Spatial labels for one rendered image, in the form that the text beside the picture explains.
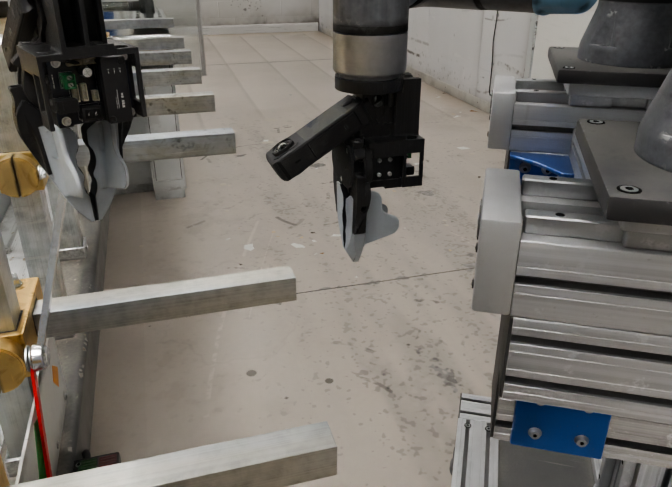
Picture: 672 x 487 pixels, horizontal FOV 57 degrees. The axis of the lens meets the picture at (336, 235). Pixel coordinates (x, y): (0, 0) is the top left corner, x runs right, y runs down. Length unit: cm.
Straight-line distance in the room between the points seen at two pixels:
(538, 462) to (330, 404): 65
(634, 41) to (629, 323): 52
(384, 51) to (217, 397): 144
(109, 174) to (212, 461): 25
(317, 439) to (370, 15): 38
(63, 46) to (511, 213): 36
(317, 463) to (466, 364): 156
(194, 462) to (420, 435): 131
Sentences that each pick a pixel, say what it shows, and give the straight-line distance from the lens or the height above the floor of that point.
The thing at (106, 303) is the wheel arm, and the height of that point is 86.
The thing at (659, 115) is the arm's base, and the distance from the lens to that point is 56.
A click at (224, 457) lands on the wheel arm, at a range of 50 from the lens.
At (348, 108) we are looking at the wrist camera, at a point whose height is 105.
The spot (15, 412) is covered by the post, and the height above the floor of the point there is 78.
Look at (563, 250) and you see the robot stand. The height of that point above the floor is 97.
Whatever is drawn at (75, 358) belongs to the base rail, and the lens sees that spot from 91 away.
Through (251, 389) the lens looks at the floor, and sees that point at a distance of 192.
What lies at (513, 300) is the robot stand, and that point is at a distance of 56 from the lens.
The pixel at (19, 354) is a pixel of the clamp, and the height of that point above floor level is 86.
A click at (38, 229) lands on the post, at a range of 89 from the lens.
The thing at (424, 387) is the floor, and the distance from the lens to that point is 193.
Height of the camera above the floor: 120
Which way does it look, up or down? 25 degrees down
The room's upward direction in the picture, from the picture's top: straight up
